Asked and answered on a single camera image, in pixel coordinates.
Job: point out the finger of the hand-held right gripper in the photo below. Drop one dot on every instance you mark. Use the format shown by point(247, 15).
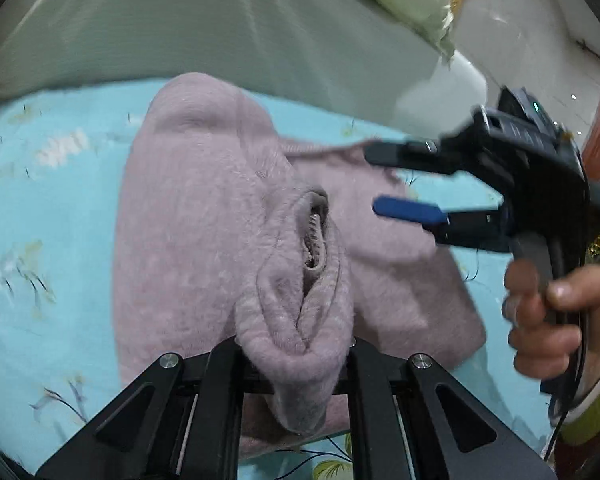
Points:
point(405, 154)
point(410, 210)

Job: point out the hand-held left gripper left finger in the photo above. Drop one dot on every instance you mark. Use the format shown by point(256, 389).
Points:
point(220, 365)

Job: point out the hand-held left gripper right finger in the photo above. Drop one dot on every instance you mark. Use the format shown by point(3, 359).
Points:
point(367, 365)

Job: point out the pink knit sweater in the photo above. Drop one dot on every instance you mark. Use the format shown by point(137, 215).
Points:
point(220, 220)

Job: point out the person's right forearm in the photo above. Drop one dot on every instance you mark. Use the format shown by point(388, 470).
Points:
point(597, 400)

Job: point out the person's right hand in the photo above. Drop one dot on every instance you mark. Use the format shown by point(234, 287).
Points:
point(555, 310)

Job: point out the turquoise floral bedsheet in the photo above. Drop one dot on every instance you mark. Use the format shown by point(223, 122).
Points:
point(45, 240)

